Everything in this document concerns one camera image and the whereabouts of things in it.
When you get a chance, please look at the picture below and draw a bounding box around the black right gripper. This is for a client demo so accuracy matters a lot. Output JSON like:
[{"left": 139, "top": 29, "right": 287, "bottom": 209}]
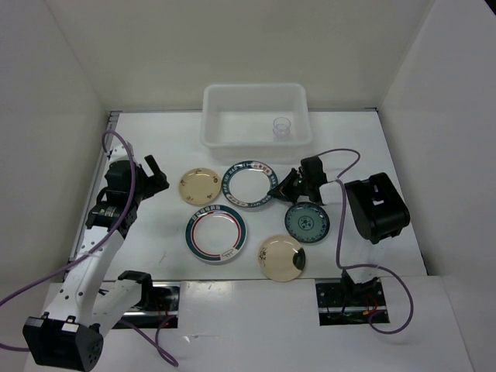
[{"left": 269, "top": 167, "right": 312, "bottom": 204}]

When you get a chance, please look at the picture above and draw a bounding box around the teal rim lettered plate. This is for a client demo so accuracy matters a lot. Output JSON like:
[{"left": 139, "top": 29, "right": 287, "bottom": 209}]
[{"left": 221, "top": 160, "right": 278, "bottom": 212}]

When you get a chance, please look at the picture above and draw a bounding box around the teal red ring plate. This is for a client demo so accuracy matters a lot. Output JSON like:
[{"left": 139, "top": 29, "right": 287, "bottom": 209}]
[{"left": 184, "top": 204, "right": 247, "bottom": 265}]

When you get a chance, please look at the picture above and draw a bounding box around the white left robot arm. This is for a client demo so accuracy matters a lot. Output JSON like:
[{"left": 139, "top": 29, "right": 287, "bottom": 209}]
[{"left": 22, "top": 146, "right": 169, "bottom": 371}]

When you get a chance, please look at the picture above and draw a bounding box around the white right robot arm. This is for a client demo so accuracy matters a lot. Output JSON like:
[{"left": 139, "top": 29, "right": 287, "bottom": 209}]
[{"left": 267, "top": 155, "right": 410, "bottom": 306}]

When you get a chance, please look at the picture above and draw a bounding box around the clear glass cup in bin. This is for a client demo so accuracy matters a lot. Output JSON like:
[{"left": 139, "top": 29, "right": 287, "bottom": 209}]
[{"left": 273, "top": 116, "right": 291, "bottom": 142}]

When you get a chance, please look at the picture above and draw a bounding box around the white plastic bin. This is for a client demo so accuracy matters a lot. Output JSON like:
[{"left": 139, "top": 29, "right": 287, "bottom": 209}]
[{"left": 199, "top": 83, "right": 313, "bottom": 161}]

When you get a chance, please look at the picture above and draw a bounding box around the blue patterned small plate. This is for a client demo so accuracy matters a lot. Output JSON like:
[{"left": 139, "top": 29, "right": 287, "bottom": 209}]
[{"left": 284, "top": 201, "right": 331, "bottom": 244}]

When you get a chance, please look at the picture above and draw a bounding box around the beige flower pattern plate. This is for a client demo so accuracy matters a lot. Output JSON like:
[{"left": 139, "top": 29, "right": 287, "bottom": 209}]
[{"left": 178, "top": 167, "right": 221, "bottom": 205}]

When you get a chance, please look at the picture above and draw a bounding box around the beige plate with calligraphy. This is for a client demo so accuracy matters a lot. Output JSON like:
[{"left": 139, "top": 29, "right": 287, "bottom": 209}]
[{"left": 257, "top": 235, "right": 306, "bottom": 282}]

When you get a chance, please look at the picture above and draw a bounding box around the aluminium table edge rail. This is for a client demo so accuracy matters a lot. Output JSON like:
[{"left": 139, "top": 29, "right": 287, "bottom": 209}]
[{"left": 66, "top": 111, "right": 118, "bottom": 272}]

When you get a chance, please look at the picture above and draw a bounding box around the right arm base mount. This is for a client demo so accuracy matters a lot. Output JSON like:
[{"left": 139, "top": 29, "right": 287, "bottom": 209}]
[{"left": 315, "top": 279, "right": 390, "bottom": 326}]

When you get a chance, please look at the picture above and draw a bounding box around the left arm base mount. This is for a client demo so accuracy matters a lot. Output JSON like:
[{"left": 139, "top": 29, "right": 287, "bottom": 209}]
[{"left": 121, "top": 281, "right": 181, "bottom": 329}]

